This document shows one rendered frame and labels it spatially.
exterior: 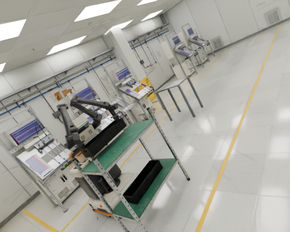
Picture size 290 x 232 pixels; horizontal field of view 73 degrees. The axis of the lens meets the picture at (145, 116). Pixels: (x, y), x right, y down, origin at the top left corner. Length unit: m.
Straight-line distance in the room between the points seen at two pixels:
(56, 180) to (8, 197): 1.76
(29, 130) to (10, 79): 2.12
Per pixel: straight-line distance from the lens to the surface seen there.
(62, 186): 4.31
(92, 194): 2.90
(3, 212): 5.82
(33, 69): 6.30
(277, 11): 10.31
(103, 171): 1.79
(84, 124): 2.46
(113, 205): 2.68
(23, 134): 4.25
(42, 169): 3.95
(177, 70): 8.48
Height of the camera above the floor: 1.61
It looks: 15 degrees down
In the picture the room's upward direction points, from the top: 30 degrees counter-clockwise
